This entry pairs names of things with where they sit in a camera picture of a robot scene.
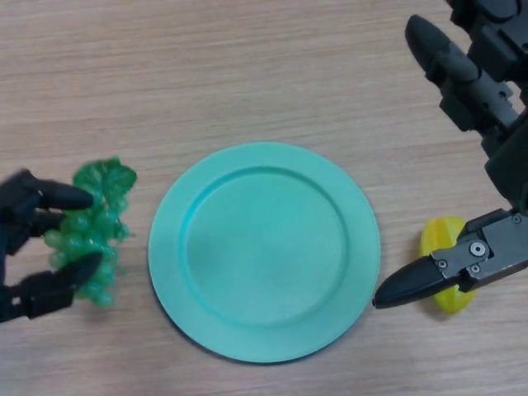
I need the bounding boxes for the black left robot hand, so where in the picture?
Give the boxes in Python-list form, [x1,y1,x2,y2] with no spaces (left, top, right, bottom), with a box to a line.
[0,168,104,323]

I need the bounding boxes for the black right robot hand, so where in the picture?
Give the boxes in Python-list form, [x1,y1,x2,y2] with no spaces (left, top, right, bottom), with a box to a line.
[370,0,528,309]

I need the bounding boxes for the green grape bunch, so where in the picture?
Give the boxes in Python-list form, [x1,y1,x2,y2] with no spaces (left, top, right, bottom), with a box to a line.
[43,155,138,309]

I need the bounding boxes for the teal round plate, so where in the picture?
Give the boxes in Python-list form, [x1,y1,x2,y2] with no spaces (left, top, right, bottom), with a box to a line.
[148,142,380,365]

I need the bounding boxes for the yellow starfruit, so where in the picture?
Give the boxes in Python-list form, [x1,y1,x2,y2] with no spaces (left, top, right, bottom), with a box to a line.
[419,216,479,315]

